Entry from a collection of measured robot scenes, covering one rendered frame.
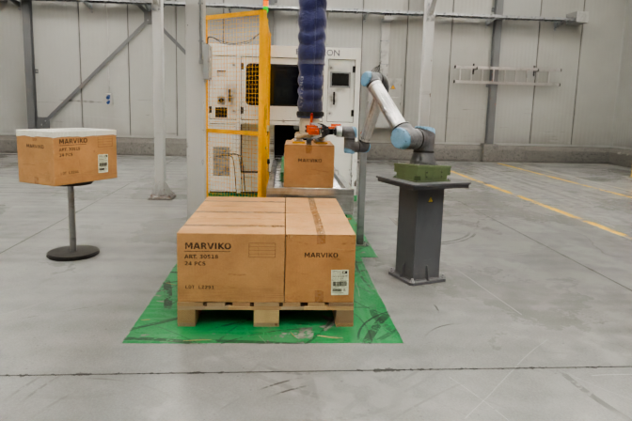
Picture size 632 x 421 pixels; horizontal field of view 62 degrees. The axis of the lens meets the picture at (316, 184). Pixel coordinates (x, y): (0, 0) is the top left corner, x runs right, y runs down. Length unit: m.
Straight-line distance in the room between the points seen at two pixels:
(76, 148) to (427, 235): 2.72
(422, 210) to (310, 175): 0.96
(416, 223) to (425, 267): 0.35
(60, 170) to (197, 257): 1.67
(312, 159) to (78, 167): 1.81
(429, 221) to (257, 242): 1.43
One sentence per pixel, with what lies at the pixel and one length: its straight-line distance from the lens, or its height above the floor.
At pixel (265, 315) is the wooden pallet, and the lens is 3.11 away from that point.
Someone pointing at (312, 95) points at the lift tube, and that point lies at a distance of 4.41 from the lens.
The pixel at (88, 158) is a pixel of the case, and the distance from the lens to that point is 4.52.
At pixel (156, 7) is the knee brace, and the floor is 2.43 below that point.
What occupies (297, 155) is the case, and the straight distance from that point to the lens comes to 4.21.
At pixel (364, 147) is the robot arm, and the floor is 0.94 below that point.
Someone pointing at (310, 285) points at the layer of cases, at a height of 0.25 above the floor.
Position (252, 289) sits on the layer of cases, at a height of 0.22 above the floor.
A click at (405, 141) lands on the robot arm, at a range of 3.71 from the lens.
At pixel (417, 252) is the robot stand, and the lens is 3.90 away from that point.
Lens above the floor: 1.25
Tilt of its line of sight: 8 degrees down
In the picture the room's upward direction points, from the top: 2 degrees clockwise
